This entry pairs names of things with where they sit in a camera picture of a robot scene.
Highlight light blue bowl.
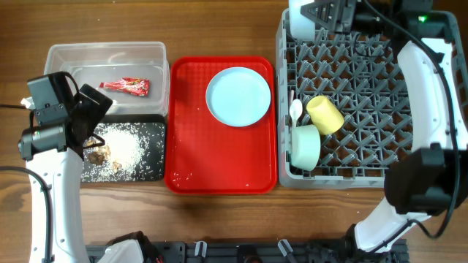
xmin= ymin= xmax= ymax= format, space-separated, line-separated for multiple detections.
xmin=288 ymin=0 xmax=315 ymax=41

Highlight red candy wrapper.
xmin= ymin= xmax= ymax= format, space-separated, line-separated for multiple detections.
xmin=99 ymin=77 xmax=151 ymax=96

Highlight light blue plate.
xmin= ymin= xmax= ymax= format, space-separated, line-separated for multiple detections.
xmin=205 ymin=66 xmax=272 ymax=127

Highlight green bowl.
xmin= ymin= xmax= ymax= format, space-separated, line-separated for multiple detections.
xmin=290 ymin=124 xmax=321 ymax=171

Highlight black tray bin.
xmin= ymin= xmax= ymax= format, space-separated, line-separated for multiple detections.
xmin=80 ymin=113 xmax=167 ymax=183

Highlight white plastic fork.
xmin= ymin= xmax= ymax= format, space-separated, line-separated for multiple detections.
xmin=289 ymin=89 xmax=295 ymax=106

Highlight red serving tray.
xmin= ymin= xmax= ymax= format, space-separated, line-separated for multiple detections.
xmin=164 ymin=56 xmax=278 ymax=195

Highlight white plastic spoon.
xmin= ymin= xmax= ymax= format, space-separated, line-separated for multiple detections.
xmin=289 ymin=99 xmax=303 ymax=129

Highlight clear plastic bin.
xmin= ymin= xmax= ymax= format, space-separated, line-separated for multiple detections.
xmin=44 ymin=42 xmax=170 ymax=116

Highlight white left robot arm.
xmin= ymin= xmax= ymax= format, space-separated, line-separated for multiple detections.
xmin=18 ymin=84 xmax=112 ymax=262

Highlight yellow cup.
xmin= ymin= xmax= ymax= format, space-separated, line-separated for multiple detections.
xmin=306 ymin=95 xmax=344 ymax=135

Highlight rice and food scraps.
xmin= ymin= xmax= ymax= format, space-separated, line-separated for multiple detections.
xmin=82 ymin=122 xmax=165 ymax=180

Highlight grey dishwasher rack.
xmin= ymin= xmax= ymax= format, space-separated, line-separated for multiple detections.
xmin=274 ymin=7 xmax=468 ymax=190

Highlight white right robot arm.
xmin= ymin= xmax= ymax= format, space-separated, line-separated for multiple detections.
xmin=298 ymin=1 xmax=467 ymax=254

